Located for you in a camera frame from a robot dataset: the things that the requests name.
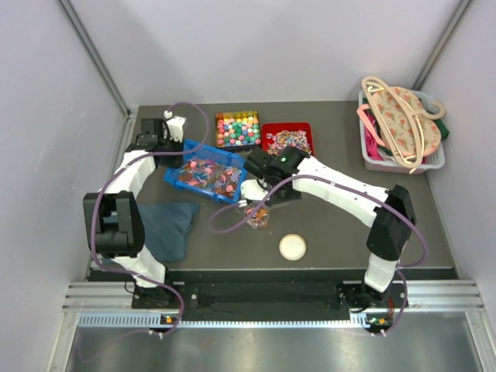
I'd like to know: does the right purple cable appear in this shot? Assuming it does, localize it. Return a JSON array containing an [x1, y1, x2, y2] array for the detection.
[[208, 174, 429, 336]]

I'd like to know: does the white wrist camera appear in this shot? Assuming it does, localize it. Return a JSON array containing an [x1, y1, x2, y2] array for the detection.
[[164, 110, 187, 143], [238, 178, 270, 207]]

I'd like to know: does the round cream jar lid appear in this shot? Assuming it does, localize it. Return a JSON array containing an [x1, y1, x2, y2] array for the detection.
[[279, 234, 307, 261]]

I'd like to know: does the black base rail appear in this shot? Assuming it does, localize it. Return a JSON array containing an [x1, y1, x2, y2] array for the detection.
[[128, 269, 406, 322]]

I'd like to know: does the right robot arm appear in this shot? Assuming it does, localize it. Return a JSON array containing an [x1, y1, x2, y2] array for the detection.
[[241, 146, 416, 310]]

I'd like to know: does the folded dark blue cloth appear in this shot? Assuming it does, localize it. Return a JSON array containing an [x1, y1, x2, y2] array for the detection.
[[138, 201, 200, 263]]

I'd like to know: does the red tray of swirl lollipops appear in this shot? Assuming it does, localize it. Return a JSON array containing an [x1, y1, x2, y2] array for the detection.
[[261, 122, 315, 156]]

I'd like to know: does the purple cable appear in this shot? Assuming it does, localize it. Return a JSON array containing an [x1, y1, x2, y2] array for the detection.
[[208, 174, 429, 336], [88, 101, 210, 338]]

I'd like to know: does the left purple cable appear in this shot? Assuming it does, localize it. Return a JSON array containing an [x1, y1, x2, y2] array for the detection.
[[88, 101, 210, 338]]

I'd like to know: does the beige clothes hanger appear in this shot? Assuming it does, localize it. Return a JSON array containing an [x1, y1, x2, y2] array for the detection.
[[357, 76, 446, 174]]

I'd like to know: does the white basket of clothes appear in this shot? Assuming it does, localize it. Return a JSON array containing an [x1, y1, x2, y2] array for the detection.
[[356, 90, 450, 174]]

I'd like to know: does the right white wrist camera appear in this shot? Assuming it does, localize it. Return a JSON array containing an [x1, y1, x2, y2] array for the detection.
[[238, 178, 270, 207]]

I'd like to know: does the blue plastic candy bin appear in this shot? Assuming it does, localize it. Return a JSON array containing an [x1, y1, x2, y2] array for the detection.
[[164, 145, 247, 205]]

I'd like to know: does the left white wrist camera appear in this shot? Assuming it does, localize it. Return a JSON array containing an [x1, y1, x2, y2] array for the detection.
[[164, 110, 187, 143]]

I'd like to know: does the clear glass jar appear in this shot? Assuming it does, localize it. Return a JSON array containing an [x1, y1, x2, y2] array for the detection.
[[246, 204, 270, 230]]

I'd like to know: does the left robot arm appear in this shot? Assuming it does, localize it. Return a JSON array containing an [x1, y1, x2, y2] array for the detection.
[[83, 111, 186, 308]]

